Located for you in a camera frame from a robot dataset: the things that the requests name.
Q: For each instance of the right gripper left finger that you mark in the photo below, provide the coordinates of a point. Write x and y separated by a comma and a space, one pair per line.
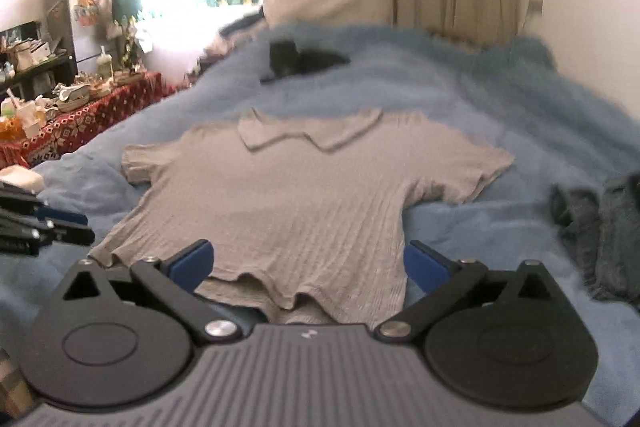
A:
171, 283

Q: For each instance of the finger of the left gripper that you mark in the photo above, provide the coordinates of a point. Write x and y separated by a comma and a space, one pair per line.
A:
44, 212
26, 239

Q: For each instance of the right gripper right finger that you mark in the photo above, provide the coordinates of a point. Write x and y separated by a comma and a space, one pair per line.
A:
445, 284

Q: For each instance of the grey knit short-sleeve shirt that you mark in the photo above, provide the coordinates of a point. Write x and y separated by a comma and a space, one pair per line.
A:
305, 215

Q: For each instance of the folded cream garment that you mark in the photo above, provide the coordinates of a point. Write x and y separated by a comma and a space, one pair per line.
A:
23, 178

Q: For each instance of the red patterned tablecloth table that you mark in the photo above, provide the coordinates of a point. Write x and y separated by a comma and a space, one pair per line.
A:
71, 131

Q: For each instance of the dark grey-blue garment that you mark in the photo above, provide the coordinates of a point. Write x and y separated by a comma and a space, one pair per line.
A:
600, 232

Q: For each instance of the grey refrigerator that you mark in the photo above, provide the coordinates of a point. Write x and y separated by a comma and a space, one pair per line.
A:
77, 26

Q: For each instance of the blue bed blanket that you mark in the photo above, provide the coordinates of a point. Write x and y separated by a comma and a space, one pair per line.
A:
510, 97

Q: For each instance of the wall power socket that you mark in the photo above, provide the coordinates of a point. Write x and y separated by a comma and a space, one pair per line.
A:
535, 7

